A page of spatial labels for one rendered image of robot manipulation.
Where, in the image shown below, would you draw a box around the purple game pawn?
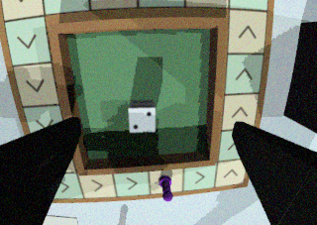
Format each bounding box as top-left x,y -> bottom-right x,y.
158,176 -> 173,202

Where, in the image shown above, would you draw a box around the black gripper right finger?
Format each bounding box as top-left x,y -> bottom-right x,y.
231,122 -> 317,225

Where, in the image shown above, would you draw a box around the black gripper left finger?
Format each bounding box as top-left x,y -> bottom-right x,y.
0,118 -> 80,225

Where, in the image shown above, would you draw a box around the grey die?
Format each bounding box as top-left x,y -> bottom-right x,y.
128,99 -> 156,133

